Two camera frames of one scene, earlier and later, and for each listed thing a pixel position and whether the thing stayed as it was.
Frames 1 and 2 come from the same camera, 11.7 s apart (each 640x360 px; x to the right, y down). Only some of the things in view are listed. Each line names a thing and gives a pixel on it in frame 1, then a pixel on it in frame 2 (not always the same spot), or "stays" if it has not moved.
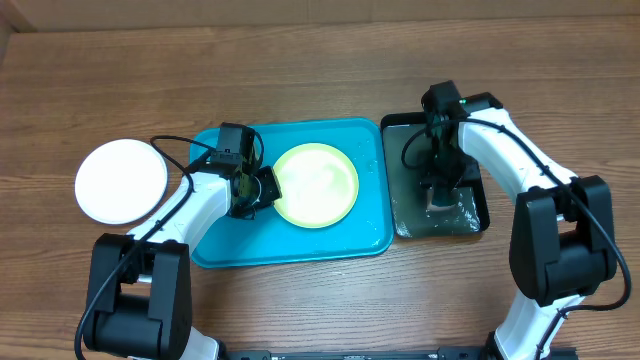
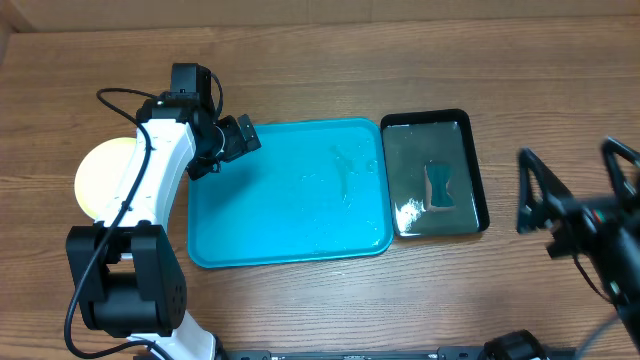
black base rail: [409, 353] stays
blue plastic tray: [336, 182] stays
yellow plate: [318, 184] to [100, 172]
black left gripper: [271, 192] to [238, 144]
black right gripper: [445, 181] to [560, 213]
